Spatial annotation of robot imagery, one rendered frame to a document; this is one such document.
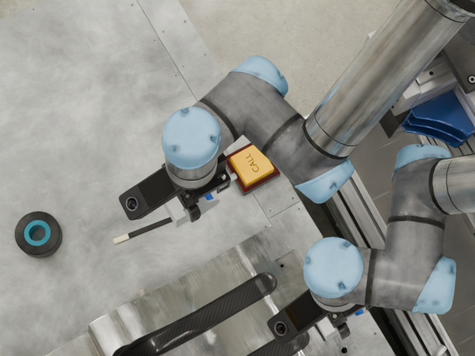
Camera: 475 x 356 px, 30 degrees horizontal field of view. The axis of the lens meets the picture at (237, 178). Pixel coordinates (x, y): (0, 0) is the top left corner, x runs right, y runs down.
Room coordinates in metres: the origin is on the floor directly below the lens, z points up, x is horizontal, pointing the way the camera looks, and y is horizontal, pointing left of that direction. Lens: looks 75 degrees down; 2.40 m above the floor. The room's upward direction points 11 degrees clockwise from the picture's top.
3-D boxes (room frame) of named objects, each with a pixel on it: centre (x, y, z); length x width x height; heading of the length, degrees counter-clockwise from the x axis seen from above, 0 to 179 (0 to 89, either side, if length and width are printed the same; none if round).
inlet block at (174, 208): (0.37, 0.05, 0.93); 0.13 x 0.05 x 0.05; 131
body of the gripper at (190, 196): (0.36, 0.06, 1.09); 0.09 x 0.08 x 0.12; 131
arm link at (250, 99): (0.43, 0.00, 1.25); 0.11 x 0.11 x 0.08; 55
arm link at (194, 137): (0.36, 0.07, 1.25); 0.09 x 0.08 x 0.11; 145
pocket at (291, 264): (0.28, -0.12, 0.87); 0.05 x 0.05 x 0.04; 41
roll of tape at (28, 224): (0.27, 0.33, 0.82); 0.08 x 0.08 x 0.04
